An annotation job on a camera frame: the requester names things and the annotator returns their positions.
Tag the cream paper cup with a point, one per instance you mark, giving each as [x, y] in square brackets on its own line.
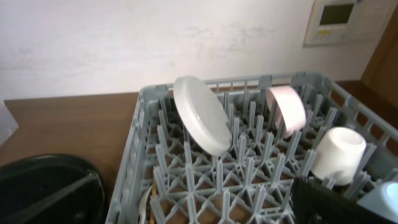
[338, 155]

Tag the grey plate with food scraps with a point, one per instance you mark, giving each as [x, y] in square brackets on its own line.
[202, 114]

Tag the white plastic fork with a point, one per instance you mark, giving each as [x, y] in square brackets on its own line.
[143, 204]

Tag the grey dishwasher rack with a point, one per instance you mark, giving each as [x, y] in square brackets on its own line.
[251, 182]

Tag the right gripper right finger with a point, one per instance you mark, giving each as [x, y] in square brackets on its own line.
[314, 203]

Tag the round black tray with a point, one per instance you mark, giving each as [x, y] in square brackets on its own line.
[28, 180]

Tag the wall control panel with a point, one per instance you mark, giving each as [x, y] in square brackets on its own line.
[339, 21]

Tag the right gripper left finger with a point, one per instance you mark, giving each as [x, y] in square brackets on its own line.
[78, 202]

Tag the blue plastic cup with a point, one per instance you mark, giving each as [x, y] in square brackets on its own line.
[382, 200]

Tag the pink small bowl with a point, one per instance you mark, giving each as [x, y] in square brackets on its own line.
[289, 108]

